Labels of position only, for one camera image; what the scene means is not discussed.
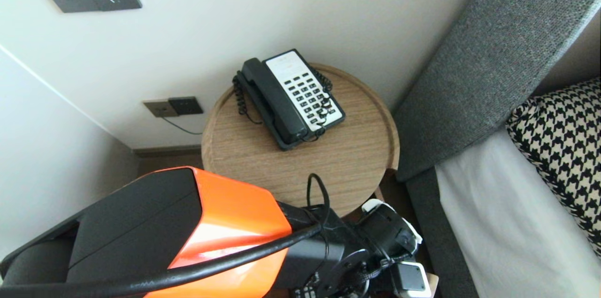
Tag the round wooden side table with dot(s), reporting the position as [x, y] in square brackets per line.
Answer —
[436, 288]

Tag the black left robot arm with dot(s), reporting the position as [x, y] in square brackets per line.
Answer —
[141, 232]

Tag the black telephone handset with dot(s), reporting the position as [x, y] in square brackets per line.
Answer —
[274, 101]

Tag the round wooden bedside table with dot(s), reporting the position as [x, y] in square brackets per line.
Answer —
[281, 166]

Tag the wooden baseboard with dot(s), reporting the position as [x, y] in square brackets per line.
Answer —
[166, 151]

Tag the grey upholstered headboard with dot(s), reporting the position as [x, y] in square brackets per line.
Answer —
[493, 54]

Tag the white bed sheet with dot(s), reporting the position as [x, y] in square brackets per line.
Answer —
[516, 232]

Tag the houndstooth pillow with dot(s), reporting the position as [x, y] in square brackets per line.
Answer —
[563, 148]

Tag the beige wall socket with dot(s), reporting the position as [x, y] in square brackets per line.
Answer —
[159, 109]

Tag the grey upholstered bed frame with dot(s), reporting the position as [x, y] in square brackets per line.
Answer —
[436, 232]

